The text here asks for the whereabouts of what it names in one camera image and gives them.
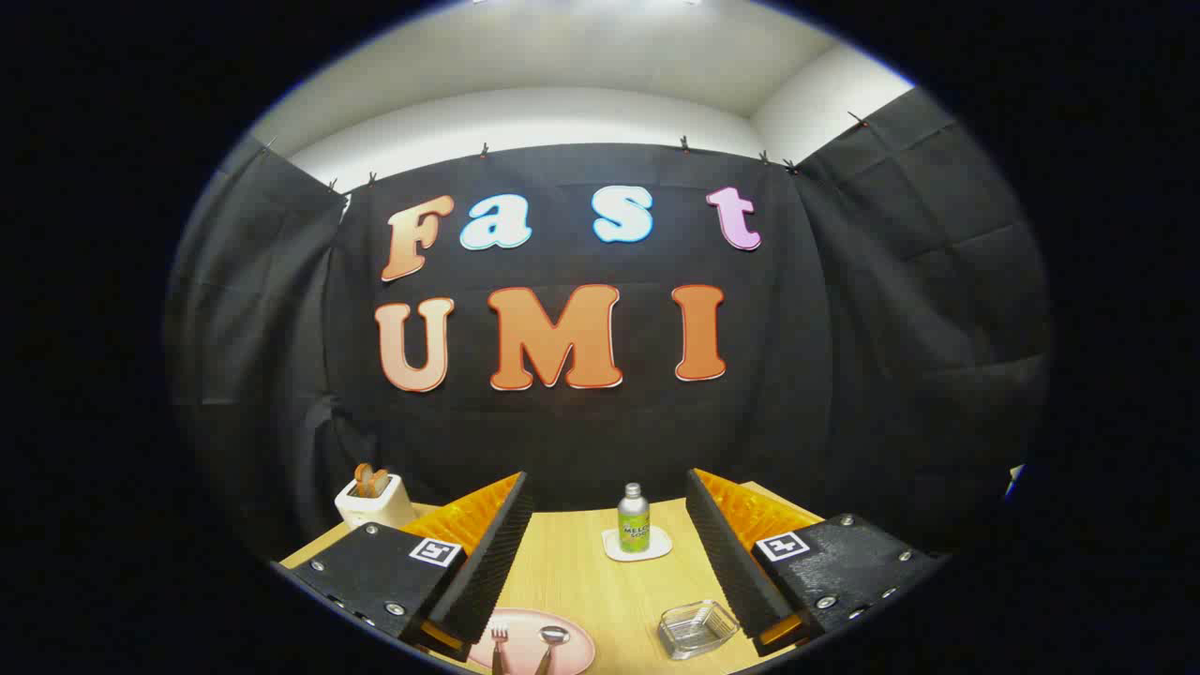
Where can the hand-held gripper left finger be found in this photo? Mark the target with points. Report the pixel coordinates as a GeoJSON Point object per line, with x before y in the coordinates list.
{"type": "Point", "coordinates": [487, 562]}

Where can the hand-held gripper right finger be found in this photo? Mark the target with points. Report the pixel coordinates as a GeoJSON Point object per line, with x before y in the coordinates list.
{"type": "Point", "coordinates": [727, 562]}

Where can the white square coaster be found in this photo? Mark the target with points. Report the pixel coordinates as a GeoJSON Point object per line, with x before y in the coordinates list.
{"type": "Point", "coordinates": [656, 547]}

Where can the green soda bottle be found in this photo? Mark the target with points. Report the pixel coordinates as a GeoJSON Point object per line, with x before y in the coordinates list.
{"type": "Point", "coordinates": [634, 525]}

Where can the white toaster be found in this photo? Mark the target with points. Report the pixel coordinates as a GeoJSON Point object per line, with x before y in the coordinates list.
{"type": "Point", "coordinates": [375, 512]}

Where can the pink round plate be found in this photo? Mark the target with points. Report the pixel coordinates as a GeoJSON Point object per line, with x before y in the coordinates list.
{"type": "Point", "coordinates": [577, 652]}

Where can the brown toast slice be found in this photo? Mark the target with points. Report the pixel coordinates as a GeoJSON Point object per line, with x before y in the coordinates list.
{"type": "Point", "coordinates": [362, 478]}
{"type": "Point", "coordinates": [379, 482]}

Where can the black backdrop cloth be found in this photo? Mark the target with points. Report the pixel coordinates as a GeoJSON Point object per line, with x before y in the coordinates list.
{"type": "Point", "coordinates": [581, 431]}

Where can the row of black cloth clips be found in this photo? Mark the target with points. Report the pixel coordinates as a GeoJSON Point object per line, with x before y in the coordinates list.
{"type": "Point", "coordinates": [684, 143]}

